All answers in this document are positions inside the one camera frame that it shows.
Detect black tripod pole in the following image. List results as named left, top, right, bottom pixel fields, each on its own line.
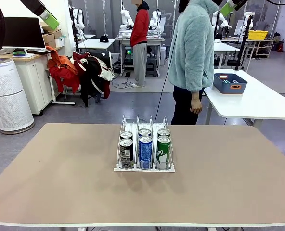
left=234, top=13, right=252, bottom=71

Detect wooden shelf table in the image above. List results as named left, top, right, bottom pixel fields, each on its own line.
left=245, top=38, right=275, bottom=59

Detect thin black cable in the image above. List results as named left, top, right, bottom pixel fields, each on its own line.
left=154, top=31, right=179, bottom=121

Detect blue plastic bin orange handles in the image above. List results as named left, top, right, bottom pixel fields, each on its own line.
left=213, top=73, right=248, bottom=95

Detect person in teal fleece jacket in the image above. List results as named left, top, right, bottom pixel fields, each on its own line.
left=168, top=0, right=220, bottom=126

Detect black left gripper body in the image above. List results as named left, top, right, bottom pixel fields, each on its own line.
left=21, top=0, right=47, bottom=17

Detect thin black stand pole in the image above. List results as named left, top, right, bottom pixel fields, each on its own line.
left=213, top=11, right=220, bottom=41

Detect white metal desk leg frame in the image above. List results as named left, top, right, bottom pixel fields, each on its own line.
left=47, top=69, right=76, bottom=106

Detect person's right hand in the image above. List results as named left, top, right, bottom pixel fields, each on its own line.
left=190, top=90, right=203, bottom=114

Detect black stool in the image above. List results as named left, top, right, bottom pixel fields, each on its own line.
left=146, top=57, right=159, bottom=77

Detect computer tower with lit fan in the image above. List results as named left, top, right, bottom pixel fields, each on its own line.
left=123, top=46, right=134, bottom=71

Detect large white rounded table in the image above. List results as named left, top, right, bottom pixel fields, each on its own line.
left=203, top=69, right=285, bottom=128

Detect white cylindrical air purifier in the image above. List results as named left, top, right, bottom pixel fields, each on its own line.
left=0, top=58, right=35, bottom=135

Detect black red white jacket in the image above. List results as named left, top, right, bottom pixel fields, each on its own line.
left=72, top=51, right=115, bottom=108

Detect orange red jacket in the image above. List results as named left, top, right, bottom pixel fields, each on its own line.
left=47, top=46, right=81, bottom=94

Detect yellow plastic crate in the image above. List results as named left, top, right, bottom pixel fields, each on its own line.
left=248, top=30, right=269, bottom=40

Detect black Pepsi beverage can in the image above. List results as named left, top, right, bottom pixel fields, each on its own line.
left=120, top=130, right=134, bottom=141
left=119, top=138, right=134, bottom=169

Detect white cabinet desk wooden top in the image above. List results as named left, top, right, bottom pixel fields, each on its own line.
left=0, top=47, right=64, bottom=115

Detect brown cardboard box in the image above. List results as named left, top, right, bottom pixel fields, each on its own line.
left=51, top=28, right=63, bottom=39
left=42, top=33, right=55, bottom=44
left=39, top=21, right=59, bottom=32

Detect person in red hoodie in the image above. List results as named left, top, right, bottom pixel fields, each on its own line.
left=130, top=0, right=151, bottom=88

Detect person's right forearm fleece sleeve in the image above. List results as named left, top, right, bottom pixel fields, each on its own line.
left=184, top=60, right=207, bottom=93

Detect grey metal workbench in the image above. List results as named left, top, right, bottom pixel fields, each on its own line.
left=115, top=28, right=167, bottom=78

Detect black computer monitor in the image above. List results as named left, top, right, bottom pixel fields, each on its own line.
left=0, top=17, right=46, bottom=50

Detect white plastic storage box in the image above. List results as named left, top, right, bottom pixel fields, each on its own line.
left=55, top=36, right=66, bottom=48

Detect white wire can dispenser rack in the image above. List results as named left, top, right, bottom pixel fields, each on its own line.
left=113, top=115, right=176, bottom=173

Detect white work table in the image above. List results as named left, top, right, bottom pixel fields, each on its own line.
left=213, top=42, right=241, bottom=70
left=74, top=38, right=116, bottom=52

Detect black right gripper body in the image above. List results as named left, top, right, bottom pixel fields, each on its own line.
left=233, top=0, right=248, bottom=12

